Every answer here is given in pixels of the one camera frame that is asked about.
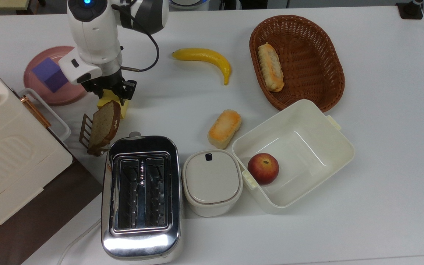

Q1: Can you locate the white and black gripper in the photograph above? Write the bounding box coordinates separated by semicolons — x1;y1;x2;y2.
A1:
58;48;138;102

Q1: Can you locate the yellow cube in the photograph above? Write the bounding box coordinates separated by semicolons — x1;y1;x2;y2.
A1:
97;89;129;119

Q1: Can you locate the purple cube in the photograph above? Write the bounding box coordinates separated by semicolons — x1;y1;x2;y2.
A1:
32;57;69;93

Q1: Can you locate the brown toast slice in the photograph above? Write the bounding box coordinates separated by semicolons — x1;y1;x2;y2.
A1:
88;100;121;155

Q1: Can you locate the metal toast rack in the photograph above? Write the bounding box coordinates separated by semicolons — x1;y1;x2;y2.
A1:
79;113;109;157

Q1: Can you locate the pink plate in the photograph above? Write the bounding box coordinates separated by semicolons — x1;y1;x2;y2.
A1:
23;46;87;106

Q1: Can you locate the yellow banana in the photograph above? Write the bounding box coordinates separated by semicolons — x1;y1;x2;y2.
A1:
172;48;232;86

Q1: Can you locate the large cream storage box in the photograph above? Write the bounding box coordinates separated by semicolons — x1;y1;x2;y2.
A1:
0;55;73;241

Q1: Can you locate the orange glazed bread bun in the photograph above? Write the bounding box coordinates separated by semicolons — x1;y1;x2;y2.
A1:
207;109;242;150

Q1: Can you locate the small white lidded container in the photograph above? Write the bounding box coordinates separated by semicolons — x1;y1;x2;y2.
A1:
182;149;243;218

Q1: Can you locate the pale yellow table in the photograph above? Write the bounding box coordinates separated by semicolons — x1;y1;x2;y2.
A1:
0;0;31;11

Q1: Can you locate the chrome two-slot toaster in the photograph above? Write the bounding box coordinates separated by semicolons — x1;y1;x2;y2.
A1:
100;132;183;264

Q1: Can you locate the long ridged bread roll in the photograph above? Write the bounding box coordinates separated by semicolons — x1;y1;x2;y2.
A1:
257;43;285;92

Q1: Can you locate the red apple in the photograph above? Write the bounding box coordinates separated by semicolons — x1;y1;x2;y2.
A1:
247;153;280;186

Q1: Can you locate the brown wicker basket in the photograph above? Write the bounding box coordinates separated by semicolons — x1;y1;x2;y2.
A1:
249;15;345;113

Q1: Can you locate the open white plastic box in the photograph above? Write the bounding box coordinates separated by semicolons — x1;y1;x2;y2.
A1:
232;99;355;214

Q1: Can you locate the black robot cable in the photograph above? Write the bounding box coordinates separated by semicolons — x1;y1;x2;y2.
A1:
112;4;160;73

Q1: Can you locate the white wire frame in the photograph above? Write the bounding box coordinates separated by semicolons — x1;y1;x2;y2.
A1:
18;88;71;148

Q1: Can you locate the copper bar handle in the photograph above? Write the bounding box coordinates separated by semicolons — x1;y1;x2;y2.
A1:
21;95;52;128

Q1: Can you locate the white toaster power cable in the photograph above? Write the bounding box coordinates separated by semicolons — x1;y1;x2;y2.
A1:
57;219;102;265

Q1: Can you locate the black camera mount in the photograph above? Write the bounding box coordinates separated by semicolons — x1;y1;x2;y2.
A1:
396;0;424;20

